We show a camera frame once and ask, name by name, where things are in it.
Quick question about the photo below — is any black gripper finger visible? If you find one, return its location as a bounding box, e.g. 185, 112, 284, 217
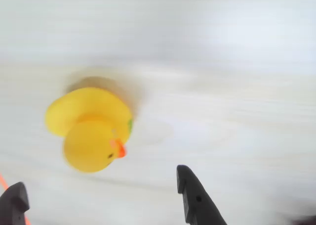
0, 181, 31, 225
176, 164, 228, 225

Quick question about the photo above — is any yellow rubber duck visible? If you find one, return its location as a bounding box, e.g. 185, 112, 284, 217
44, 86, 134, 174

